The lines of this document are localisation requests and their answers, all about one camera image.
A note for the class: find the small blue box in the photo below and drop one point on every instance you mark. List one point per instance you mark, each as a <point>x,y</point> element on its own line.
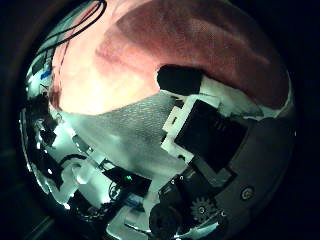
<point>45,74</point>

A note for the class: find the black box with green light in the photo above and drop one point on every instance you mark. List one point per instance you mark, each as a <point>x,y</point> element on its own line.
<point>128,180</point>

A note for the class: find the pink piece of clothing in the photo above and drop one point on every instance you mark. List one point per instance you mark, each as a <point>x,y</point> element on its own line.
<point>166,53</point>

